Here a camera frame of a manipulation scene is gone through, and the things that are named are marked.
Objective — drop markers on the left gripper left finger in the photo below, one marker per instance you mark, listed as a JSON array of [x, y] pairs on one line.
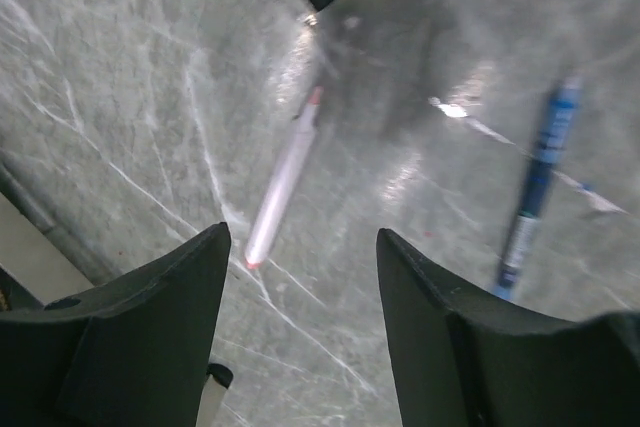
[[133, 352]]

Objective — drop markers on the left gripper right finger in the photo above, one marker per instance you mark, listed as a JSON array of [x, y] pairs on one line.
[[461, 356]]

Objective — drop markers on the white pen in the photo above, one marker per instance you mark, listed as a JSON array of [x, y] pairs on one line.
[[283, 181]]

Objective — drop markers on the blue pen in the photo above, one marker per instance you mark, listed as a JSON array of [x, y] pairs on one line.
[[548, 146]]

